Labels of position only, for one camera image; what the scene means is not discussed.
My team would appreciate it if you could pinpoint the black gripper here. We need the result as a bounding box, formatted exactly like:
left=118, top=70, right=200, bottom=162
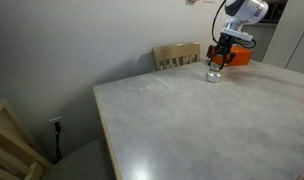
left=207, top=33, right=237, bottom=70

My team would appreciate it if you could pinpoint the silver candle jar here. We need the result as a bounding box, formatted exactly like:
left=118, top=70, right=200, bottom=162
left=205, top=70, right=222, bottom=84

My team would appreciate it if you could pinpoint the orange cardboard box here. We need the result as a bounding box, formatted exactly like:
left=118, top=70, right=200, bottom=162
left=206, top=44, right=253, bottom=67

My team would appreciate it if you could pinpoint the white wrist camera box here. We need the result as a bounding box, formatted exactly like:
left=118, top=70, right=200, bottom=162
left=220, top=27, right=254, bottom=43

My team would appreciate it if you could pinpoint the white wall outlet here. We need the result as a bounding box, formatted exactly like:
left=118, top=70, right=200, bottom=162
left=48, top=116, right=64, bottom=125

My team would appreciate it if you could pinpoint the black power cord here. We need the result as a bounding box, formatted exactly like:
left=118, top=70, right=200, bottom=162
left=53, top=121, right=65, bottom=162

